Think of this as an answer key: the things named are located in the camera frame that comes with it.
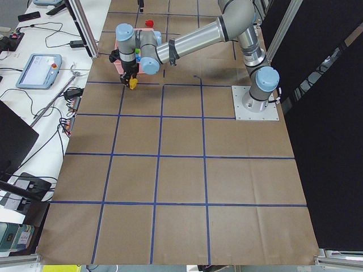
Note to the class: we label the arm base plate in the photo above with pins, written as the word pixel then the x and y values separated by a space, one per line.
pixel 248 109

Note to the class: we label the aluminium frame post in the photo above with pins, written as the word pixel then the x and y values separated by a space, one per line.
pixel 78 15

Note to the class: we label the teach pendant tablet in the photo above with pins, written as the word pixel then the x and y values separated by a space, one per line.
pixel 40 71

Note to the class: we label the red toy block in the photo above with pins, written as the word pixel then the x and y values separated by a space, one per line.
pixel 149 23

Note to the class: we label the black power adapter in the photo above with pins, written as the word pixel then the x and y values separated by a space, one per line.
pixel 76 44

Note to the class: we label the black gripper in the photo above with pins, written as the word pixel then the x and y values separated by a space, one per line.
pixel 129 67

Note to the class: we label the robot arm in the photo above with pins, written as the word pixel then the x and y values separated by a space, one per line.
pixel 142 50

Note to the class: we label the pink plastic box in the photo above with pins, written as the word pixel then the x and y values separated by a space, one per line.
pixel 117 61

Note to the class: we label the black monitor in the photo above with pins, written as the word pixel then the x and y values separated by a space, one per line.
pixel 17 139

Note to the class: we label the yellow toy block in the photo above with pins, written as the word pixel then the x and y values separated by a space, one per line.
pixel 133 82

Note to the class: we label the metal rod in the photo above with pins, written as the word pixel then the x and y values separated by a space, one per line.
pixel 75 74

